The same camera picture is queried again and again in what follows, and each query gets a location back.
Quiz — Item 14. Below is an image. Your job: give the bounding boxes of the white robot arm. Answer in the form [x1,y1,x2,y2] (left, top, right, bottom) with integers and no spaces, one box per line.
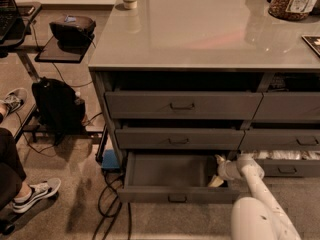
[208,154,302,240]

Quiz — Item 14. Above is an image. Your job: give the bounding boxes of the black device on shelf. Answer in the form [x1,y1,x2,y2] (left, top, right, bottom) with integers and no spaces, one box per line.
[49,15,96,46]

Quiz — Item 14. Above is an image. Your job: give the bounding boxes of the grey sneaker upper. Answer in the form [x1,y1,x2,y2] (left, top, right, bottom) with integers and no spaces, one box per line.
[0,88,28,117]

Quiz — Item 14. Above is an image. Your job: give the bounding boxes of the blue power box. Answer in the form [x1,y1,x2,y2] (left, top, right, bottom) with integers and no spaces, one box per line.
[101,149,119,170]

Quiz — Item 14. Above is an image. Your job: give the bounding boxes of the black laptop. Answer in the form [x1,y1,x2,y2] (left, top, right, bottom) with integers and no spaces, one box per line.
[0,0,20,42]

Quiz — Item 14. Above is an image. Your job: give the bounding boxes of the grey drawer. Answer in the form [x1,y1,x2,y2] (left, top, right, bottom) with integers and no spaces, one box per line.
[105,91,262,120]
[239,129,320,151]
[115,119,244,150]
[118,153,239,204]
[248,150,320,177]
[254,92,320,121]

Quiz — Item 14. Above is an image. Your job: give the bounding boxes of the black floor cables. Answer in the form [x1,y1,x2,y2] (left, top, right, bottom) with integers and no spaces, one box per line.
[91,170,133,240]

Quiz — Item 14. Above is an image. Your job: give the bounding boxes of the grey sneaker lower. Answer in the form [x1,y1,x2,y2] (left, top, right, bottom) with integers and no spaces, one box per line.
[12,178,61,214]

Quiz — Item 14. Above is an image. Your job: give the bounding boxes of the grey drawer cabinet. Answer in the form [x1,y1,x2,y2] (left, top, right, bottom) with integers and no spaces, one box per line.
[87,0,320,178]

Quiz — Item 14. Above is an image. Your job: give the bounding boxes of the dark booklet on counter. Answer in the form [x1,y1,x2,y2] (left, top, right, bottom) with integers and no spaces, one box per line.
[302,35,320,57]

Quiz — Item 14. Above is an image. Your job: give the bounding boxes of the black desk stand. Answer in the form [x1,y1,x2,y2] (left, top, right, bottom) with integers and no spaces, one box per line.
[0,1,104,144]

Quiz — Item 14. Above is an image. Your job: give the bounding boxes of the grey sneaker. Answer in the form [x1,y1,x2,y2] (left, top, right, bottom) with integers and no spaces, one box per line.
[12,178,61,214]
[0,88,28,117]

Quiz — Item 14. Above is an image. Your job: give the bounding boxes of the black backpack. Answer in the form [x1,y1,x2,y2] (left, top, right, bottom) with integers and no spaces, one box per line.
[32,77,86,145]

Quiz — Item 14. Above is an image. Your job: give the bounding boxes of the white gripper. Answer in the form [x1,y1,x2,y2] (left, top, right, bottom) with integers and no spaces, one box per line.
[208,154,241,187]

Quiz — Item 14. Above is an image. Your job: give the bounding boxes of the jar of nuts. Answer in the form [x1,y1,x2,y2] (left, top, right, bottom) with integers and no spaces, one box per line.
[268,0,317,21]

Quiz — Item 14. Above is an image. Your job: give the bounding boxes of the person leg dark trousers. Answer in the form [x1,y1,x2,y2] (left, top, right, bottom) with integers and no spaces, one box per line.
[0,128,32,206]

